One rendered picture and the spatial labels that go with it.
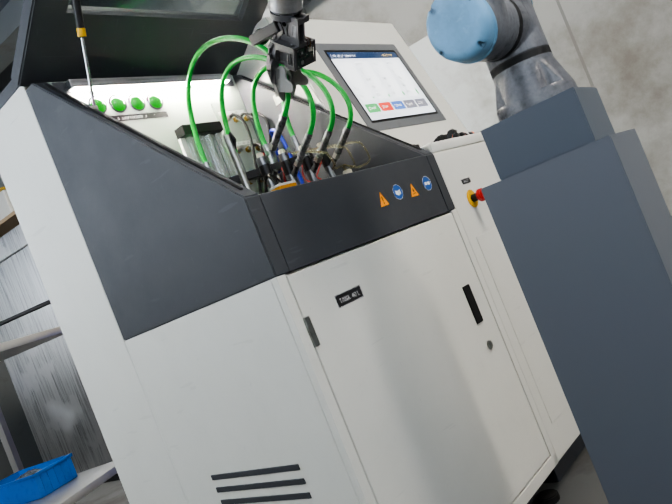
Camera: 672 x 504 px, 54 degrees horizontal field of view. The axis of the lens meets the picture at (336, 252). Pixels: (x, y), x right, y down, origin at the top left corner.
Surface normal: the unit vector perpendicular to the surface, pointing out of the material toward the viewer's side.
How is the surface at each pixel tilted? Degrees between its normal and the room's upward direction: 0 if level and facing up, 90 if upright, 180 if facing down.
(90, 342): 90
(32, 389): 90
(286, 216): 90
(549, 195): 90
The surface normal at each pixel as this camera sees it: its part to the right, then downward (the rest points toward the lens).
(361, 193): 0.70, -0.29
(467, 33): -0.59, 0.36
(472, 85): -0.59, 0.06
